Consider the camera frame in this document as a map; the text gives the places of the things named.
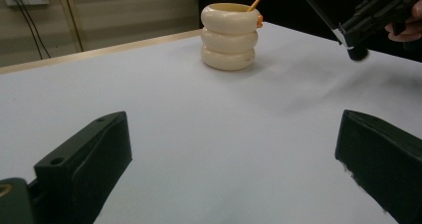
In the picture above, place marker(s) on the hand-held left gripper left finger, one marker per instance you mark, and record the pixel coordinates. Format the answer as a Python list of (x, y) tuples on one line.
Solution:
[(86, 171)]

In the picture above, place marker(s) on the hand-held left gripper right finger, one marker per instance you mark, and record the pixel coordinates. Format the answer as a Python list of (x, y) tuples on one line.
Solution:
[(388, 161)]

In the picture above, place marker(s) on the black makeup brush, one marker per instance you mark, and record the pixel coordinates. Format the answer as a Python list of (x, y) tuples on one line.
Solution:
[(320, 8)]

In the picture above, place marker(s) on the thin black orange-tipped brush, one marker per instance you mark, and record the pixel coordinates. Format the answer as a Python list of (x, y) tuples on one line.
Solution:
[(255, 2)]

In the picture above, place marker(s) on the cream ringed brush holder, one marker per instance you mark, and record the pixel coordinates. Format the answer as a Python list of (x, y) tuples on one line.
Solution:
[(229, 38)]

